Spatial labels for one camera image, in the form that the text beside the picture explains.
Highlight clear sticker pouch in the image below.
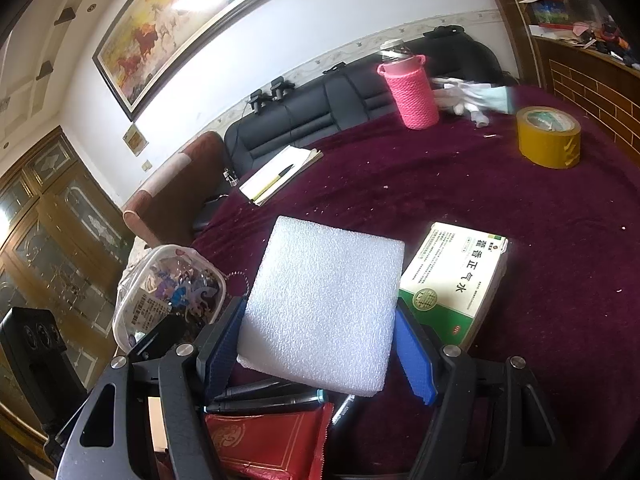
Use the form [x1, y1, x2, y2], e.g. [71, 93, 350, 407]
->
[112, 244, 227, 353]

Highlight red foil snack bag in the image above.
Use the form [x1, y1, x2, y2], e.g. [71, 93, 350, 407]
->
[205, 403, 333, 479]

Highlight white foam block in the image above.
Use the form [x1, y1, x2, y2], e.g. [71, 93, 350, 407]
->
[238, 216, 405, 396]

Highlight grey capped black marker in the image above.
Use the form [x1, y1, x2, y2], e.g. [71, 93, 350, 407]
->
[214, 378, 296, 402]

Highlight cyan capped black marker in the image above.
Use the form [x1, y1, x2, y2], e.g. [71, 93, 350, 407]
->
[203, 389, 326, 415]

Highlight wooden glass door cabinet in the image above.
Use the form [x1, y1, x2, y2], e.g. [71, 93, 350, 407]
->
[0, 127, 137, 466]

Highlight brown armchair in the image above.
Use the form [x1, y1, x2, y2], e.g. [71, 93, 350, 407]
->
[122, 131, 231, 247]

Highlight white notepad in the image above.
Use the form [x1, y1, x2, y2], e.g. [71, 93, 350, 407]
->
[240, 146, 323, 206]

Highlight black clamps on sofa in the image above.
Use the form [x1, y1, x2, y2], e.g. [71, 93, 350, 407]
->
[248, 76, 295, 115]

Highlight yellow tape roll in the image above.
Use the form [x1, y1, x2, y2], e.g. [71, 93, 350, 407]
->
[516, 106, 582, 170]

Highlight black leather sofa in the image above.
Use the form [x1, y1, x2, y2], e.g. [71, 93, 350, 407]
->
[224, 25, 516, 178]

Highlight white gloves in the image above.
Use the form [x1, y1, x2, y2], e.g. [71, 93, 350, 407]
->
[431, 78, 514, 128]

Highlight pink knit covered bottle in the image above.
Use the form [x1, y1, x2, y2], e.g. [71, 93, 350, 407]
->
[376, 39, 439, 130]

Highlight framed horse painting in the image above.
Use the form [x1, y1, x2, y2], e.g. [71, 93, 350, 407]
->
[92, 0, 266, 122]

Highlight wooden cabinet shelf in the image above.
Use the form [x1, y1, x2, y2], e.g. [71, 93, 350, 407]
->
[496, 0, 639, 162]

